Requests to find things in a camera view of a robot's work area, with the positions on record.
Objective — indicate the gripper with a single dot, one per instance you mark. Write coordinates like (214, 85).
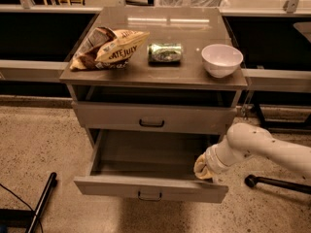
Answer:
(212, 160)

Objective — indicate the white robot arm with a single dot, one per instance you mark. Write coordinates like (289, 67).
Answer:
(241, 142)

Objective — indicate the black stand leg left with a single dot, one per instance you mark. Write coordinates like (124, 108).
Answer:
(45, 196)

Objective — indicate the grey drawer cabinet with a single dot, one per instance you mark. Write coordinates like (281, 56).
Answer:
(141, 82)

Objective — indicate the grey top drawer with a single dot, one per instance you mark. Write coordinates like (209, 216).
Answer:
(157, 118)

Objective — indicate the black caster leg right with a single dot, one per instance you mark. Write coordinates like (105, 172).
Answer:
(252, 181)

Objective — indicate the grey drawer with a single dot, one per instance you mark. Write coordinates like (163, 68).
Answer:
(157, 118)
(149, 166)

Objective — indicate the yellow chip bag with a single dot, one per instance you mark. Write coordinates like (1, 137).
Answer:
(105, 48)

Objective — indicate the white bowl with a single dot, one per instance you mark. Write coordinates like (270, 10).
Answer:
(221, 60)

